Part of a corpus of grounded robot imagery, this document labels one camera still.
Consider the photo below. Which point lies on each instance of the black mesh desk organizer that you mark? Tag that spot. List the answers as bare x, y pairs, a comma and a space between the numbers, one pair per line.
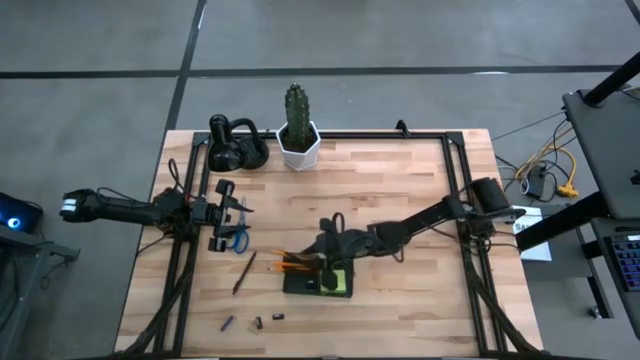
300, 287

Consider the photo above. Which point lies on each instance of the black power box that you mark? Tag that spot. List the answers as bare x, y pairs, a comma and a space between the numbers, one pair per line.
536, 182

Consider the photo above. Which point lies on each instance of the black metal table frame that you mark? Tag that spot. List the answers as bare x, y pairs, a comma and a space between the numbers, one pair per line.
360, 135

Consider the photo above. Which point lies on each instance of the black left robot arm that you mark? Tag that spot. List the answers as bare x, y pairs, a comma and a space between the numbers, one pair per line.
130, 212

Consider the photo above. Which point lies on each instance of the white hexagonal plant pot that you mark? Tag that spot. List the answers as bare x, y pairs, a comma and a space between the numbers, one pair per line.
300, 160

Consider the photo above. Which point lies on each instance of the grey equipment stand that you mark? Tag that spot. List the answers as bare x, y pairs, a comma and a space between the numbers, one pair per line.
30, 240

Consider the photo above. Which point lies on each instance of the white paper sheet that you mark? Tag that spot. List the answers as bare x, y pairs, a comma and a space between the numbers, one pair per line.
537, 250

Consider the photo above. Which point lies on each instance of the black pen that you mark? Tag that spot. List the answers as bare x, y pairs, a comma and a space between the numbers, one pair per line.
305, 258

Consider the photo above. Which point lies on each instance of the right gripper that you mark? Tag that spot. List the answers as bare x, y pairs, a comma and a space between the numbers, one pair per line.
350, 245

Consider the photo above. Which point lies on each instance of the black diagonal pole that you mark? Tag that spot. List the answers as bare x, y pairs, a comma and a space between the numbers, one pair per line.
612, 80

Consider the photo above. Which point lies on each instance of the grey side table top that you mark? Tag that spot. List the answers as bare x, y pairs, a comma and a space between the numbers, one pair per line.
610, 150

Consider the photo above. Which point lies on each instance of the computer keyboard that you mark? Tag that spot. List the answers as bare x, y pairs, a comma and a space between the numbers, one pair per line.
627, 260

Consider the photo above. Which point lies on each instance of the device with blue light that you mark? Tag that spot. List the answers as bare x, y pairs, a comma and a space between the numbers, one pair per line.
20, 215

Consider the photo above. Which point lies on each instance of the small caster wheel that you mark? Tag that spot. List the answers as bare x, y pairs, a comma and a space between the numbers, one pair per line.
595, 312

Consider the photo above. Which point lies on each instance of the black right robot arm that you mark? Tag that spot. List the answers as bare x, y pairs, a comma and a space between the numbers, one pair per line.
425, 220

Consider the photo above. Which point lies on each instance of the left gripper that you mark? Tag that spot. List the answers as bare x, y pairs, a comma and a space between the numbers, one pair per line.
212, 210

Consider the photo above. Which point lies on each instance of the green cactus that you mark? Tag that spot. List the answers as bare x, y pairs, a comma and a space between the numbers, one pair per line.
297, 115

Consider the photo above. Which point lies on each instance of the small black clamp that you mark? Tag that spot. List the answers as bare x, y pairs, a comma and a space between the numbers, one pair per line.
401, 127

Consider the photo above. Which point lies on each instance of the green sticky note pad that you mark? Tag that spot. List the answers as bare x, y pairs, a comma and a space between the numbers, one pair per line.
344, 282

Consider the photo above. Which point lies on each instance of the dark brown pen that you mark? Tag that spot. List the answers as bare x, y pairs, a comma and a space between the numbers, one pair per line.
244, 272

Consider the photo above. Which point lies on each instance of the black side desk frame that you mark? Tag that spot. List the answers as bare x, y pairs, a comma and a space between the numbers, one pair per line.
560, 222

